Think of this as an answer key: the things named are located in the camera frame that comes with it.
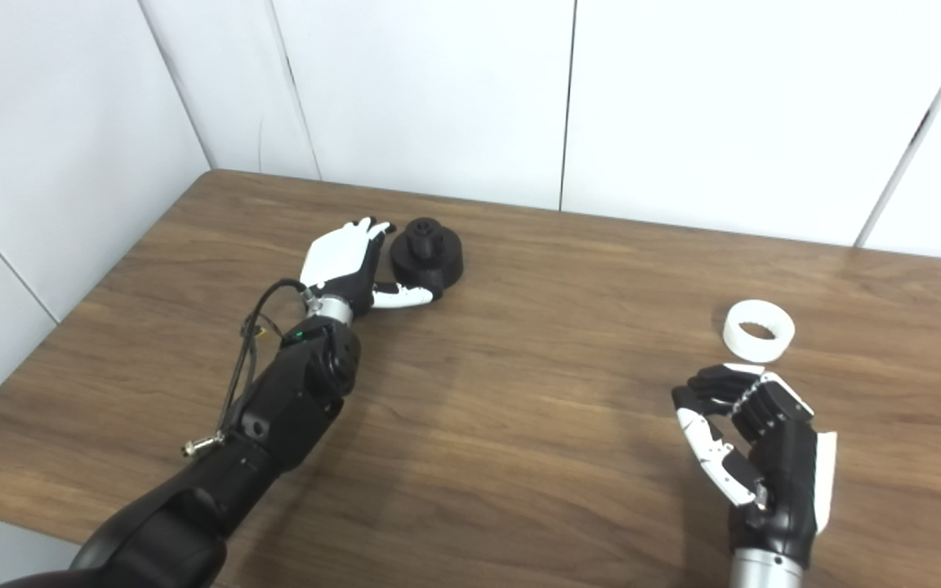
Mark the black and white right hand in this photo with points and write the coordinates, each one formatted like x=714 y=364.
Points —
x=785 y=474

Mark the black and white left hand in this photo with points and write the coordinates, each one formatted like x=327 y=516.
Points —
x=336 y=257

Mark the round black plastic part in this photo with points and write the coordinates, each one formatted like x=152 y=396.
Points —
x=430 y=257

